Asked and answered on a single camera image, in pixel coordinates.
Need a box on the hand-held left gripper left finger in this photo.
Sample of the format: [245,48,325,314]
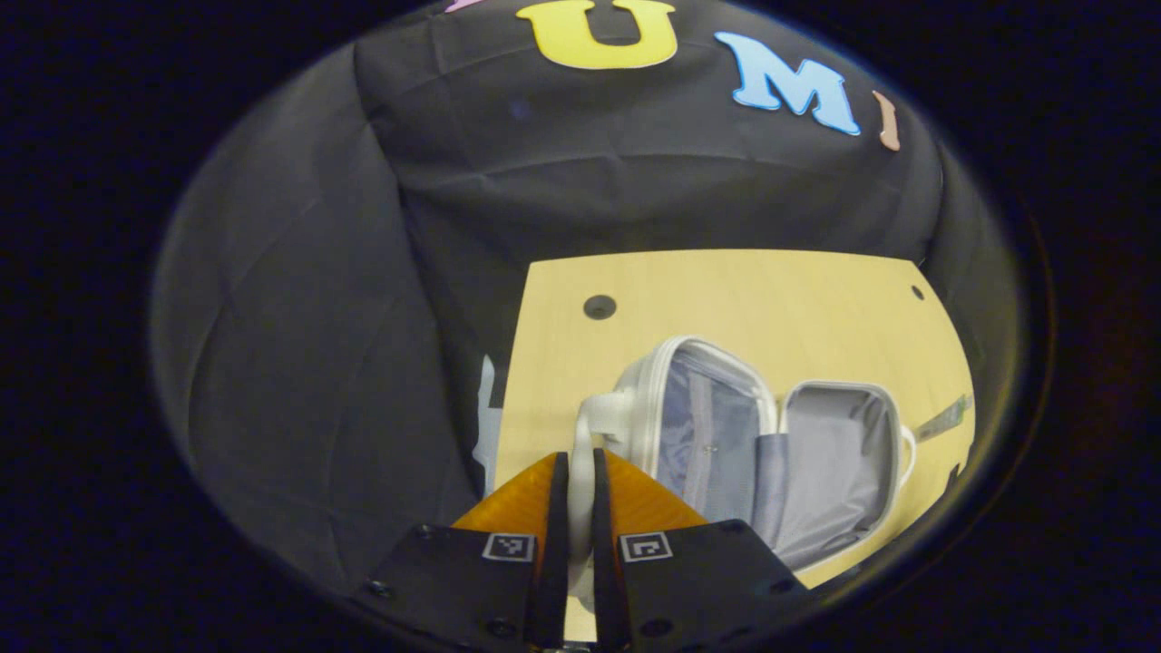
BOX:
[352,451,571,653]

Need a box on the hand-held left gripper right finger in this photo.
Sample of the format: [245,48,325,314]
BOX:
[591,449,810,653]

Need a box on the white suitcase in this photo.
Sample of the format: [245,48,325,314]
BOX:
[570,334,919,604]

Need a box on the white plastic object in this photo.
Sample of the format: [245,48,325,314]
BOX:
[471,354,502,498]

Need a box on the black backdrop cloth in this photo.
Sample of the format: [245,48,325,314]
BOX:
[150,0,1012,599]

